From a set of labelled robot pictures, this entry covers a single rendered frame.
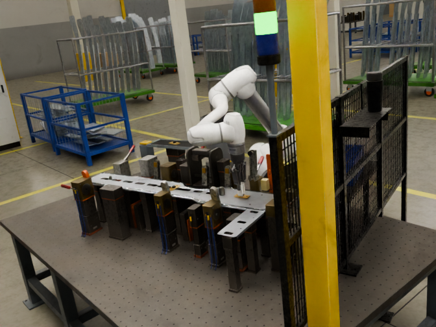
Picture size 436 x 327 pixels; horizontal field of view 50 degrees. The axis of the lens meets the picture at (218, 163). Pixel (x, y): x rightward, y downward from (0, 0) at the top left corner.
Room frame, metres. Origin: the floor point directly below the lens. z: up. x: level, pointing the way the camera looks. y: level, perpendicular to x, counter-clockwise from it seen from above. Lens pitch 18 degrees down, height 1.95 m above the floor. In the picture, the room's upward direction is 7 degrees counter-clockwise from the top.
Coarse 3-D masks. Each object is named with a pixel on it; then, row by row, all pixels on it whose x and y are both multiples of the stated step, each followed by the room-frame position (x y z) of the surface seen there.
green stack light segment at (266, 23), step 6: (264, 12) 1.43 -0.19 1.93; (270, 12) 1.43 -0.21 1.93; (258, 18) 1.44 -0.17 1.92; (264, 18) 1.43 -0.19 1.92; (270, 18) 1.43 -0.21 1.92; (276, 18) 1.45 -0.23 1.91; (258, 24) 1.44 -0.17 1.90; (264, 24) 1.43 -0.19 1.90; (270, 24) 1.43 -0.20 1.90; (276, 24) 1.45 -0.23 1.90; (258, 30) 1.44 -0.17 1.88; (264, 30) 1.43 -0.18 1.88; (270, 30) 1.43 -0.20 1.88; (276, 30) 1.44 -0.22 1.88
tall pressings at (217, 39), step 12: (204, 12) 14.13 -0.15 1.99; (216, 12) 13.81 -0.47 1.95; (228, 12) 13.30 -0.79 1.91; (204, 24) 14.14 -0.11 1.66; (216, 24) 13.82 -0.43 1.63; (204, 36) 14.13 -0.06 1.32; (216, 36) 13.83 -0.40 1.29; (228, 36) 13.32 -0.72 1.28; (216, 48) 13.82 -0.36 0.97; (228, 48) 13.29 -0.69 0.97; (216, 60) 13.83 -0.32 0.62
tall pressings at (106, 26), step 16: (80, 32) 11.50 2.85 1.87; (96, 32) 11.86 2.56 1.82; (112, 32) 11.83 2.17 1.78; (80, 48) 11.20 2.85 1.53; (96, 48) 11.56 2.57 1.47; (112, 48) 11.88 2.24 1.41; (80, 64) 11.25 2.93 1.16; (112, 64) 11.65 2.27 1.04; (128, 64) 11.94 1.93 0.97; (96, 80) 11.32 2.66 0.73; (112, 80) 11.65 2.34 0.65; (128, 80) 11.92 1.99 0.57; (96, 96) 11.39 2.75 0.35
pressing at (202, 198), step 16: (96, 176) 2.97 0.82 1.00; (112, 176) 2.93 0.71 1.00; (128, 176) 2.88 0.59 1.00; (144, 192) 2.58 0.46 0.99; (176, 192) 2.49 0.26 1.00; (192, 192) 2.46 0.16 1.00; (208, 192) 2.44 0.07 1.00; (256, 192) 2.35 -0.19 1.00; (240, 208) 2.17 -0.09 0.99; (256, 208) 2.13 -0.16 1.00
